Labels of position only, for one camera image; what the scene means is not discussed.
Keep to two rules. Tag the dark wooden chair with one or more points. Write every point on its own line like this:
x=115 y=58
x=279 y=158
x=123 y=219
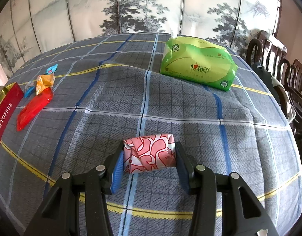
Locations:
x=297 y=83
x=263 y=46

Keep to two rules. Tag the blue candy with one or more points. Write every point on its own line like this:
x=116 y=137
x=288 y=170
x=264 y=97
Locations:
x=51 y=70

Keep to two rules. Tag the pink patterned packet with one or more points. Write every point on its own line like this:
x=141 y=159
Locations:
x=151 y=152

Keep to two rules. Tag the red tin box gold inside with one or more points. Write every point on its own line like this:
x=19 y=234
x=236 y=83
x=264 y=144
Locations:
x=6 y=113

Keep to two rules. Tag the dark wooden chairs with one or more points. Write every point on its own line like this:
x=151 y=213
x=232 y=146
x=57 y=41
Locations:
x=273 y=86

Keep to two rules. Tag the green tissue pack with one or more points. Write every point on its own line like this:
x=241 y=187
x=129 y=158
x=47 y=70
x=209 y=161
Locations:
x=195 y=61

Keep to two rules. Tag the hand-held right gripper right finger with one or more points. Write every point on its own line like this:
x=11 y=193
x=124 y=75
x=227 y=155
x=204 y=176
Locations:
x=183 y=174

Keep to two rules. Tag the painted folding screen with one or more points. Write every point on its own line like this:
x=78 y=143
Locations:
x=92 y=9

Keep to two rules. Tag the blue plaid tablecloth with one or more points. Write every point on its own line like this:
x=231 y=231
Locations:
x=165 y=108

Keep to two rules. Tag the orange snack packet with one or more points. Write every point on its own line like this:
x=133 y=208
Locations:
x=46 y=81

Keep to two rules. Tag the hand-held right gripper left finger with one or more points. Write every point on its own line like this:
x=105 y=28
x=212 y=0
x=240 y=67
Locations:
x=116 y=177

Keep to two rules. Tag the red snack packet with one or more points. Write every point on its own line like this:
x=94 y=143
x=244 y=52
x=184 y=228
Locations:
x=33 y=109

